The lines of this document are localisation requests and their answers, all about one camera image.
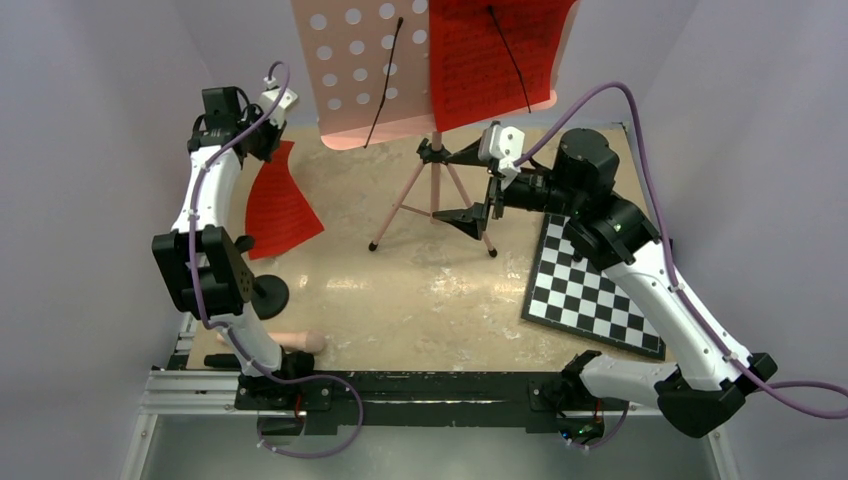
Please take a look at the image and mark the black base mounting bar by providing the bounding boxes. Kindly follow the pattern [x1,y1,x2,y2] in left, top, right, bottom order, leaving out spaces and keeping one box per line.
[234,371,625,435]

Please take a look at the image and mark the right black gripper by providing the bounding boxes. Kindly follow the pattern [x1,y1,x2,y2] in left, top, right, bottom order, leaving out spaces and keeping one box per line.
[433,135,582,239]

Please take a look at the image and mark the pink tripod music stand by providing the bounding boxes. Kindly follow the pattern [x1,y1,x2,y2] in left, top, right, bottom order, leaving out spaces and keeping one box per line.
[292,1,579,218]

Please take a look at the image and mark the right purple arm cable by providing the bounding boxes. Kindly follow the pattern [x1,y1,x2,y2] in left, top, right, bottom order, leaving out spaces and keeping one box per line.
[513,81,848,421]

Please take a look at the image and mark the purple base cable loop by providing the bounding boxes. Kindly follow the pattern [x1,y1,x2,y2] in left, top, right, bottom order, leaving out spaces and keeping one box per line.
[256,374,365,460]

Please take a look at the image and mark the black microphone stand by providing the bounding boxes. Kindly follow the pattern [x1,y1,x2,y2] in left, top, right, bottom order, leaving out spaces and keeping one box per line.
[225,235,290,320]

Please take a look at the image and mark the black microphone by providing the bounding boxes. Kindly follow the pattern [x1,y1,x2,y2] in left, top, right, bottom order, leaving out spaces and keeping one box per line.
[203,354,241,371]

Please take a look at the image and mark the black white chessboard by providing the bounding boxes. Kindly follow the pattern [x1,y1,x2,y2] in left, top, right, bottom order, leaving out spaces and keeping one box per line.
[521,214,667,360]

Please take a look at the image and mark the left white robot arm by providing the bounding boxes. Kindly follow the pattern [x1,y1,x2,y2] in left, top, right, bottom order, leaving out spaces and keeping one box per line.
[151,84,314,409]

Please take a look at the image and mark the aluminium frame rail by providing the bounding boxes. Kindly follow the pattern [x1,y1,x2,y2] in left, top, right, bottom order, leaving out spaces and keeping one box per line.
[122,119,740,480]

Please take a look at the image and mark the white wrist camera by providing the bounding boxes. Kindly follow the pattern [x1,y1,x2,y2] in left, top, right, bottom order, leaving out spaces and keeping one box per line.
[478,121,525,190]
[256,76,299,130]

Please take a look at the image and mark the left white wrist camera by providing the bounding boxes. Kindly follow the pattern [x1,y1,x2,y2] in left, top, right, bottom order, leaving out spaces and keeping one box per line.
[256,76,299,130]

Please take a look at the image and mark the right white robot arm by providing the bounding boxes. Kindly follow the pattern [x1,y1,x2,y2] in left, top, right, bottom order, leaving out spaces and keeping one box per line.
[436,124,777,438]

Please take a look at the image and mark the red sheet music page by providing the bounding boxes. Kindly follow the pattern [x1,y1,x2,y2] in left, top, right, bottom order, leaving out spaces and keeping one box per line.
[245,141,325,260]

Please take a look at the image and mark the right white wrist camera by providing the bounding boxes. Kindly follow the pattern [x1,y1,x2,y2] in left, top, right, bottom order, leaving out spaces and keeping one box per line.
[478,121,525,190]

